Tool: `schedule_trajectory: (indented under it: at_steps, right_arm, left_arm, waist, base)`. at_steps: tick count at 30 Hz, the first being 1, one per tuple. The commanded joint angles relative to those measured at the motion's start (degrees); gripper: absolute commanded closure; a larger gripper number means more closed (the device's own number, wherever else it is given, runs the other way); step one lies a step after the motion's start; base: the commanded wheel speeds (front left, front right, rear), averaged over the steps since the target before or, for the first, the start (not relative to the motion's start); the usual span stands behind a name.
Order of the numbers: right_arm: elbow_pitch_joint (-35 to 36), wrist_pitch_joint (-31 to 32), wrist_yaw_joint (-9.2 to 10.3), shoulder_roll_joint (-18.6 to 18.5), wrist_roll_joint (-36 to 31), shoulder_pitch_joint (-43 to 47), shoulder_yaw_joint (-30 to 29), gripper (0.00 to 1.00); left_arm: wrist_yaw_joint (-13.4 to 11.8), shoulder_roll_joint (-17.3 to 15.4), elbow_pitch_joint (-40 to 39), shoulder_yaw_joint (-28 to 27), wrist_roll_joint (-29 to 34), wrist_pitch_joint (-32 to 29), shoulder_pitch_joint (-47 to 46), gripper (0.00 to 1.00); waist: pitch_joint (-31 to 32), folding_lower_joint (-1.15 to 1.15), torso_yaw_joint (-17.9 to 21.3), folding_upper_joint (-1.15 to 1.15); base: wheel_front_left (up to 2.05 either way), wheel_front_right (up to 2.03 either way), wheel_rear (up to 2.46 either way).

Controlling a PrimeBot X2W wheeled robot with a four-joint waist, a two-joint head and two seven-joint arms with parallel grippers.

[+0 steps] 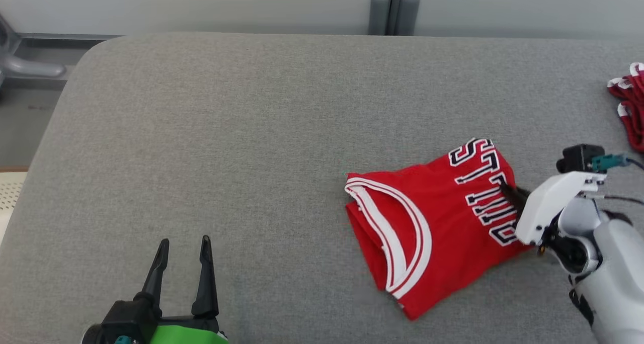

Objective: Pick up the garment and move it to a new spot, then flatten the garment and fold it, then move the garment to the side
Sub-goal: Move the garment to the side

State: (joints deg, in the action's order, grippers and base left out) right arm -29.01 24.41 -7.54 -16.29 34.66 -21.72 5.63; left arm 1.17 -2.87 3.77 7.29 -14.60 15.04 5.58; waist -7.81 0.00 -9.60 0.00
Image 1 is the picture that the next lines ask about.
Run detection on grey metal post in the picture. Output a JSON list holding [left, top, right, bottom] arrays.
[[369, 0, 421, 36]]

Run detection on black left round motor housing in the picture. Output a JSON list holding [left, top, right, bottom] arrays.
[[80, 324, 105, 344]]

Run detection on folded red garment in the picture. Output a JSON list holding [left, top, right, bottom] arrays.
[[606, 62, 644, 153]]

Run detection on cream perforated laundry basket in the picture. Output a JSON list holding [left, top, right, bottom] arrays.
[[0, 172, 28, 244]]

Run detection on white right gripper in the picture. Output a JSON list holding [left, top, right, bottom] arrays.
[[496, 172, 607, 246]]

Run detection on red white basketball jersey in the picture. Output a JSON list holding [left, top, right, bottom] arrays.
[[345, 138, 534, 320]]

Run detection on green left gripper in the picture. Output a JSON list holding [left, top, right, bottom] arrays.
[[141, 235, 230, 344]]

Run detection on grey metal chair leg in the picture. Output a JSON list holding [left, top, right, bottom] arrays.
[[0, 12, 67, 101]]

